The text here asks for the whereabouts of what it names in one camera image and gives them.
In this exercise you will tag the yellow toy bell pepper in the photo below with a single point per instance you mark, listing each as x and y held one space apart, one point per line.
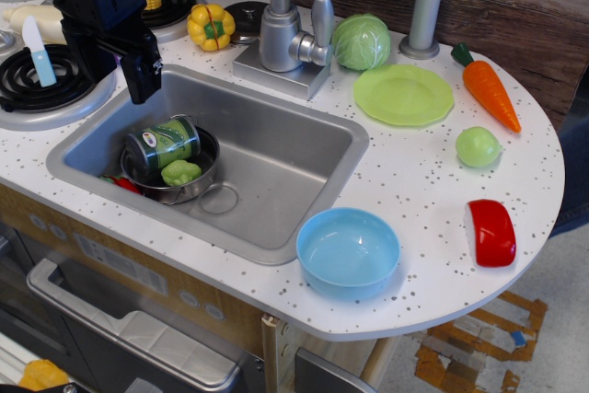
210 27

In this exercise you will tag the small steel pot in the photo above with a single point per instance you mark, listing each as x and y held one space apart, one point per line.
152 186

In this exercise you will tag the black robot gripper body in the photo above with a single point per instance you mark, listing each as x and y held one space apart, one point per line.
97 31

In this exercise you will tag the silver oven door handle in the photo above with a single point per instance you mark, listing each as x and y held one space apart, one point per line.
136 347

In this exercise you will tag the green toy pear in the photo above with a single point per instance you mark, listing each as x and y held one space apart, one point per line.
477 147

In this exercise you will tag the grey vertical pole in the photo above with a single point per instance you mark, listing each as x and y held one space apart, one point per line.
420 43

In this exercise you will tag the green toy broccoli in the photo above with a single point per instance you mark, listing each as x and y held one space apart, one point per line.
180 172

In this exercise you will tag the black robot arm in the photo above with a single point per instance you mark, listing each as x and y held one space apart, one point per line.
105 34

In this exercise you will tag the green toy tin can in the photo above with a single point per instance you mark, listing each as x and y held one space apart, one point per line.
153 148

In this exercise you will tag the red toy cheese wedge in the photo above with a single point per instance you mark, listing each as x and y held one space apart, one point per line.
490 234

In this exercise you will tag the cream toy bottle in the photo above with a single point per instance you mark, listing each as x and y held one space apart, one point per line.
48 19

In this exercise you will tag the blue handled toy knife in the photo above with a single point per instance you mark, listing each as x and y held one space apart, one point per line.
39 56

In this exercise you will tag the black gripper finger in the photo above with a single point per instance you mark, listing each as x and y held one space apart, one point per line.
142 72

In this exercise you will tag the green toy cabbage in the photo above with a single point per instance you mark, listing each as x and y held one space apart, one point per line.
361 42

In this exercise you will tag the yellow toy at bottom left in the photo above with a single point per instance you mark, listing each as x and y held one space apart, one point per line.
42 374

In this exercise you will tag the stainless steel sink basin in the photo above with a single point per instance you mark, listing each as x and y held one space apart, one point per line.
276 163

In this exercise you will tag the light green plastic plate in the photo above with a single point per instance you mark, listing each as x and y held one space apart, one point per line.
403 95

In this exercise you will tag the red toy pepper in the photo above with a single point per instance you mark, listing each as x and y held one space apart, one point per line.
121 182

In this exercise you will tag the silver toy faucet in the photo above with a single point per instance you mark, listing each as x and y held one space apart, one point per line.
286 58

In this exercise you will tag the light blue plastic bowl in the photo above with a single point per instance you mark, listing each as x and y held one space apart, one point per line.
347 254

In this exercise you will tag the rear right stove burner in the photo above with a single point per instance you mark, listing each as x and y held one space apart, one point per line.
168 22

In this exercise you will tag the orange toy carrot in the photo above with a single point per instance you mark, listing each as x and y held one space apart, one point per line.
486 87

